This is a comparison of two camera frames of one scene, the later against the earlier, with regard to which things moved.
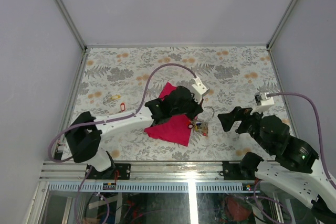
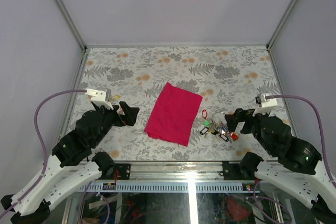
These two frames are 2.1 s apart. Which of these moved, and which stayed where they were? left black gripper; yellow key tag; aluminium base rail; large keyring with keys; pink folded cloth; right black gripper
Moved: left black gripper; large keyring with keys
Stayed: right black gripper; yellow key tag; pink folded cloth; aluminium base rail
